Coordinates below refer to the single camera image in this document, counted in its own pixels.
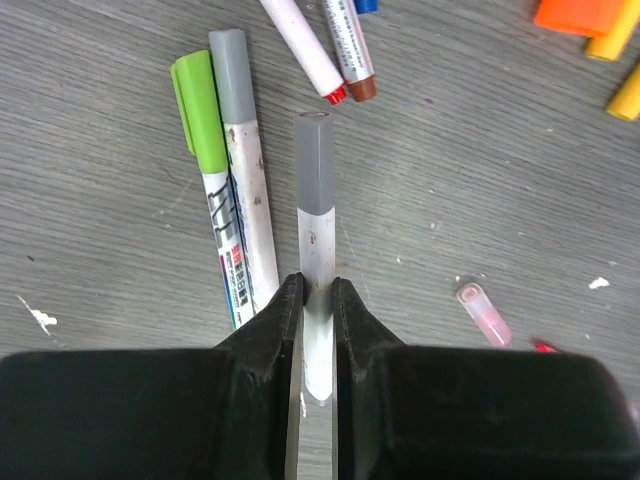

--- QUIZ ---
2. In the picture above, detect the clear pink pen cap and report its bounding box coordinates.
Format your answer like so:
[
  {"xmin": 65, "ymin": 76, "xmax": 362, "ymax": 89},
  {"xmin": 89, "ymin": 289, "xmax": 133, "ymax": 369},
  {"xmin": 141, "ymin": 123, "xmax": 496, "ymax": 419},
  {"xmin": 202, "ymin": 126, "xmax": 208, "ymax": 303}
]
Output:
[{"xmin": 455, "ymin": 282, "xmax": 512, "ymax": 347}]

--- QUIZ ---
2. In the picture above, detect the pink pen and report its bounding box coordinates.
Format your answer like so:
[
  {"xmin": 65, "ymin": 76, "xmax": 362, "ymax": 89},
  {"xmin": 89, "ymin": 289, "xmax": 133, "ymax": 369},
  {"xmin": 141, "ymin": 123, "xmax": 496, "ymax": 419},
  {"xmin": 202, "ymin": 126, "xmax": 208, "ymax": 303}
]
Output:
[{"xmin": 532, "ymin": 339, "xmax": 558, "ymax": 353}]

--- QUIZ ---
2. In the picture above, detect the blue capped marker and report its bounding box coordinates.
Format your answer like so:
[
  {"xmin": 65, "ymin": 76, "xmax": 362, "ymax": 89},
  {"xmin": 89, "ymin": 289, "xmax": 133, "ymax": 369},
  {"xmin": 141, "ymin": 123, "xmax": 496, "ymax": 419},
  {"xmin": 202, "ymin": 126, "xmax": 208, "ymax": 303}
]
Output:
[{"xmin": 354, "ymin": 0, "xmax": 378, "ymax": 15}]

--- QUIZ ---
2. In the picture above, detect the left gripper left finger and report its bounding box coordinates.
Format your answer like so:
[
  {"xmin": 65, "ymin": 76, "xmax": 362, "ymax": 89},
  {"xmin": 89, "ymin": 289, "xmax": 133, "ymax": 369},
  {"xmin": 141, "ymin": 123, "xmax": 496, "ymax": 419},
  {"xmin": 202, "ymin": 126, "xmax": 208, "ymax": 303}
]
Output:
[{"xmin": 1, "ymin": 274, "xmax": 304, "ymax": 479}]

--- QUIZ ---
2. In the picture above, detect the yellow clip pen cap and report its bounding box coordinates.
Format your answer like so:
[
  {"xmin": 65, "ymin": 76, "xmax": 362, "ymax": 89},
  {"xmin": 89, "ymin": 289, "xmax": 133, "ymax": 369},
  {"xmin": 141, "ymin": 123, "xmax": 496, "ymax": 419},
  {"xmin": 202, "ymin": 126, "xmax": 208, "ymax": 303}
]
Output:
[{"xmin": 606, "ymin": 65, "xmax": 640, "ymax": 121}]

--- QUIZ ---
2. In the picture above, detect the red capped marker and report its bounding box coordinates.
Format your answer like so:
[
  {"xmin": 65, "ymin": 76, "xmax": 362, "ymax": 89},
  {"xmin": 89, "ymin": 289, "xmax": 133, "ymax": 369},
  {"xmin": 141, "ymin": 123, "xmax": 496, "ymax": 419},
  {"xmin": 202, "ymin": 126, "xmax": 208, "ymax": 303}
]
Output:
[{"xmin": 260, "ymin": 0, "xmax": 347, "ymax": 105}]

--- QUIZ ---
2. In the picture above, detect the yellow marker cap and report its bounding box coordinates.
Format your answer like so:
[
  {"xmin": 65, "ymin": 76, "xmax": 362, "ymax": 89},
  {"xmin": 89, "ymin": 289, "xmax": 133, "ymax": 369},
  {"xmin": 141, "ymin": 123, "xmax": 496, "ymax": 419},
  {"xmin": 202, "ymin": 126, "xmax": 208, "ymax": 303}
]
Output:
[{"xmin": 585, "ymin": 0, "xmax": 640, "ymax": 62}]

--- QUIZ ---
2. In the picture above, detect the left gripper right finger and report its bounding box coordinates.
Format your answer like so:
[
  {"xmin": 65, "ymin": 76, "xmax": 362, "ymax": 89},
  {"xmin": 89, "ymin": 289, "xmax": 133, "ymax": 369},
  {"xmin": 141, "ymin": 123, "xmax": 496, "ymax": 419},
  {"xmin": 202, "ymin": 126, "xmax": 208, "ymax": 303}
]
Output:
[{"xmin": 332, "ymin": 278, "xmax": 639, "ymax": 479}]

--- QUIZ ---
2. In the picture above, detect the brown tipped marker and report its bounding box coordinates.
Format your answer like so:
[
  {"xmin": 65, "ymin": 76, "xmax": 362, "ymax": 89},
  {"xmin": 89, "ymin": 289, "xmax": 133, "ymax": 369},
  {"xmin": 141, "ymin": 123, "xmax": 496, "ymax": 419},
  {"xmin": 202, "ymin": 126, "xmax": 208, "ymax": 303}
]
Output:
[{"xmin": 322, "ymin": 0, "xmax": 377, "ymax": 102}]

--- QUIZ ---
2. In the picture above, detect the green capped marker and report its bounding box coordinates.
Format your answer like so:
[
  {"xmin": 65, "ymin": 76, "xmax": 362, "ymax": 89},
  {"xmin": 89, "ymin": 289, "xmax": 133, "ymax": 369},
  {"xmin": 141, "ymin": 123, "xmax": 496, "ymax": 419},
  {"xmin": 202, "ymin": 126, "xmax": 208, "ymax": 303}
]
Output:
[{"xmin": 170, "ymin": 50, "xmax": 255, "ymax": 329}]

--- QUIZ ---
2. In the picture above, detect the orange highlighter cap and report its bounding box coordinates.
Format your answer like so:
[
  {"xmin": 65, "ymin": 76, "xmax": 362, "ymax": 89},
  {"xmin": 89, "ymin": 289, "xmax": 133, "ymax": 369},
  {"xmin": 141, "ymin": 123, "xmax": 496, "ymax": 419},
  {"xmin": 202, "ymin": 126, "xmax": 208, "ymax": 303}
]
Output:
[{"xmin": 533, "ymin": 0, "xmax": 623, "ymax": 37}]

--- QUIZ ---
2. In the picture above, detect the grey capped white marker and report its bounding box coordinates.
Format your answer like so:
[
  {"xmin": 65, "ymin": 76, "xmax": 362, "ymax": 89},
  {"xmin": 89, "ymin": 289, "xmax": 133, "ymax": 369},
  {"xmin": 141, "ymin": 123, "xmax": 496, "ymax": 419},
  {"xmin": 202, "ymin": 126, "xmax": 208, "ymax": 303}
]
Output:
[{"xmin": 293, "ymin": 112, "xmax": 336, "ymax": 405}]

